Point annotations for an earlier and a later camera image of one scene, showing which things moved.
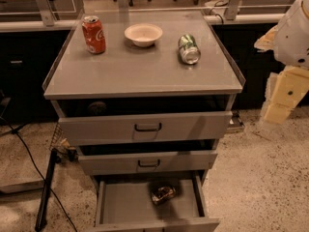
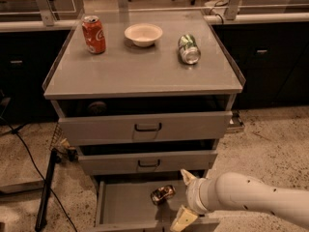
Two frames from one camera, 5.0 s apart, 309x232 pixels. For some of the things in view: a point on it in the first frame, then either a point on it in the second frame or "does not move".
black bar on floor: [42, 219] does not move
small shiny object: [162, 193] does not move
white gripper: [292, 39] to [193, 194]
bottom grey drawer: [153, 204] does not move
